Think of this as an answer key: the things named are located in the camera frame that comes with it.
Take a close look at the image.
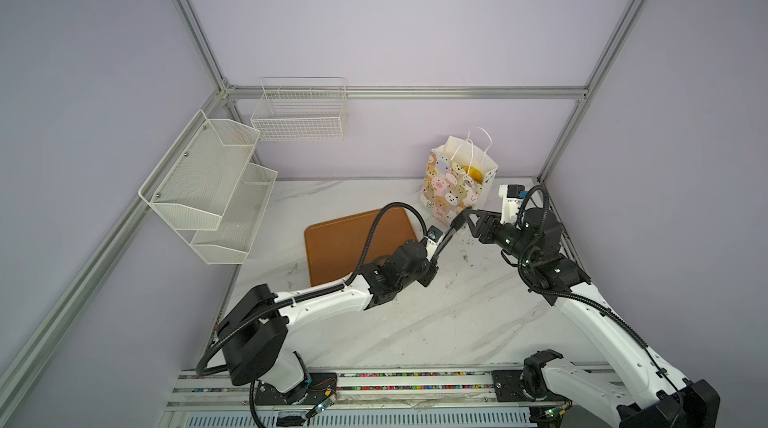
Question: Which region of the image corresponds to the brown plastic tray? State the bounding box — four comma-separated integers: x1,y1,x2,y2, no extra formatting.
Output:
304,207,417,287

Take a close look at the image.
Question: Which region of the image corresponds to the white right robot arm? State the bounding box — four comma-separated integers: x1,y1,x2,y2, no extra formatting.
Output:
451,208,720,427

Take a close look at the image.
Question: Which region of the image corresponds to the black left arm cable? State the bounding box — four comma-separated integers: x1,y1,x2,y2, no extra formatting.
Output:
194,202,430,378

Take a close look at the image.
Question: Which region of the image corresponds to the white mesh shelf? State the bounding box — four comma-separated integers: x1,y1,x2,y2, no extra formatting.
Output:
138,111,259,231
191,163,278,265

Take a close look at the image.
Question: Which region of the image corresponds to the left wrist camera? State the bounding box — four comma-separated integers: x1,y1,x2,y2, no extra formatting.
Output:
425,226,444,244

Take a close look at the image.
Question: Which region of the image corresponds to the cartoon animal paper bag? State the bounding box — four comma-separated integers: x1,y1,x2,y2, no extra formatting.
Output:
420,127,499,225

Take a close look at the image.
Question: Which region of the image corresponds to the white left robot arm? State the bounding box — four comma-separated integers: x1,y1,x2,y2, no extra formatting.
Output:
195,227,455,404

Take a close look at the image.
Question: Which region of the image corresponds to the white wire basket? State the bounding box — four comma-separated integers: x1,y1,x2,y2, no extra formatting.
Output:
251,77,348,142

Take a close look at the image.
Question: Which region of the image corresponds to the yellow fake bread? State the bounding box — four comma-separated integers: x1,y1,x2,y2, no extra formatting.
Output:
464,166,484,184

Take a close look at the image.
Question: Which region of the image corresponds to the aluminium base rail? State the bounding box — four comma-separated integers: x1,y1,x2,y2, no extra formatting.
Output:
160,363,577,427

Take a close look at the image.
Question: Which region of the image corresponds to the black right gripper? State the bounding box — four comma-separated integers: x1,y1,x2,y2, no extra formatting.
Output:
459,206,535,266

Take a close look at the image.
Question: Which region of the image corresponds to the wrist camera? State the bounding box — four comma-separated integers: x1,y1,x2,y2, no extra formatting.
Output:
498,184,528,225
425,226,444,244

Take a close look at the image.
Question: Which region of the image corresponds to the white mesh lower shelf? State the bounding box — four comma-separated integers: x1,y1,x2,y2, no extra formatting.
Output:
191,163,278,265

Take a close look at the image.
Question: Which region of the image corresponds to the aluminium frame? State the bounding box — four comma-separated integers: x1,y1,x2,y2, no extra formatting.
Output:
1,0,648,425

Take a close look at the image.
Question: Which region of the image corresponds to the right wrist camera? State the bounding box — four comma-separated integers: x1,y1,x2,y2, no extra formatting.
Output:
498,184,528,225

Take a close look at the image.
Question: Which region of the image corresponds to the white mesh upper shelf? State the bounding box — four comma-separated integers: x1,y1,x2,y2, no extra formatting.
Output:
138,111,259,231

